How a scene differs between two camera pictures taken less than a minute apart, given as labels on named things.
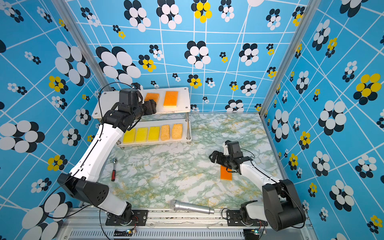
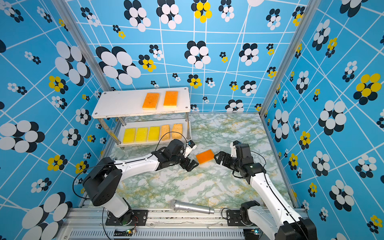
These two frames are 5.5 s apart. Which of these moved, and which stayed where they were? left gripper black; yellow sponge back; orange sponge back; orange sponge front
Moved: orange sponge front; left gripper black
Stayed: orange sponge back; yellow sponge back
